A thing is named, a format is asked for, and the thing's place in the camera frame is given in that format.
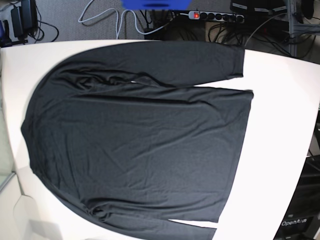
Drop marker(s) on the dark long-sleeve T-shirt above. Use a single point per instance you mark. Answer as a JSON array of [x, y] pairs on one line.
[[131, 138]]

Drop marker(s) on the blue plastic bin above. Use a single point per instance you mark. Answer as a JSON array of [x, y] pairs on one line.
[[155, 4]]

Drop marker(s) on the black OpenArm control box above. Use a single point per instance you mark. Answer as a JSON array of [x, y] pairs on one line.
[[302, 218]]

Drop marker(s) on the glass side panel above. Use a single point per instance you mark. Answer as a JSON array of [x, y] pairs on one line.
[[7, 165]]

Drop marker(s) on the aluminium frame post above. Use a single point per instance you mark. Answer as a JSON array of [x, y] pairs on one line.
[[291, 10]]

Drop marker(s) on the grey power strip red switch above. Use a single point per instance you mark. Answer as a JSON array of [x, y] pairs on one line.
[[220, 17]]

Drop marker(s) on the black power adapter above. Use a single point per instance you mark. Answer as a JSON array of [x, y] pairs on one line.
[[24, 18]]

